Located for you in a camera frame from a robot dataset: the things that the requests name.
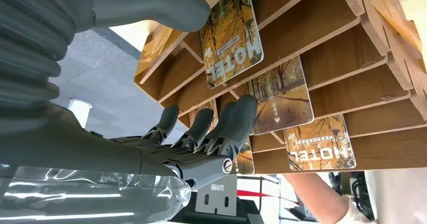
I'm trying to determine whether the wooden slotted card holder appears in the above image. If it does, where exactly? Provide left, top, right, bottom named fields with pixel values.
left=134, top=0, right=427, bottom=176

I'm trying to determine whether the person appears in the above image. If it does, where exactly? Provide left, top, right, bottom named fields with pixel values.
left=282, top=169, right=427, bottom=224

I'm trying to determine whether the clear plastic guard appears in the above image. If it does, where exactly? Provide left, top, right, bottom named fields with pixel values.
left=0, top=166, right=192, bottom=224

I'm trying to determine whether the grey kiosk stand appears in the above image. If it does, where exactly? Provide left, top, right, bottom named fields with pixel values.
left=195, top=175, right=238, bottom=217

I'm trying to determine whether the red barrier belt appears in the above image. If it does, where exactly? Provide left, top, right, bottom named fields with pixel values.
left=237, top=189, right=300, bottom=206

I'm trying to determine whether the white cylindrical post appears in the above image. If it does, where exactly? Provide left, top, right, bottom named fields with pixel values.
left=68, top=98, right=93, bottom=129

